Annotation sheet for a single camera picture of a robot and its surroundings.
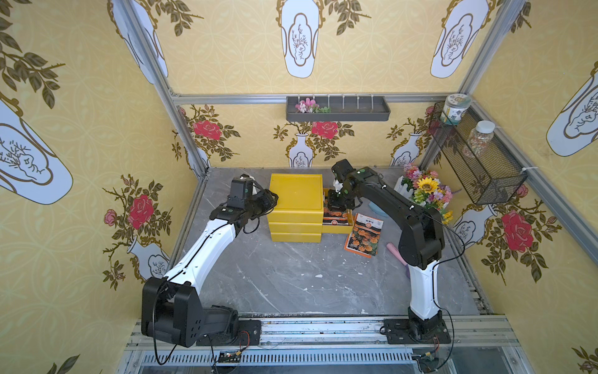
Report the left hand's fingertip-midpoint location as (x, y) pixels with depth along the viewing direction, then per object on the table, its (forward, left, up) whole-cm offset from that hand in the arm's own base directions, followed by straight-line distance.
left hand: (267, 198), depth 84 cm
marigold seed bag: (-2, -26, -11) cm, 28 cm away
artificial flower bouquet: (+2, -60, +1) cm, 60 cm away
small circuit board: (-45, +11, -21) cm, 51 cm away
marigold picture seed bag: (-7, -39, -18) cm, 43 cm away
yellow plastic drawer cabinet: (-8, -11, 0) cm, 14 cm away
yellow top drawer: (-8, -25, -9) cm, 28 cm away
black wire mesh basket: (+6, -78, +9) cm, 79 cm away
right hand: (+3, -26, -8) cm, 28 cm away
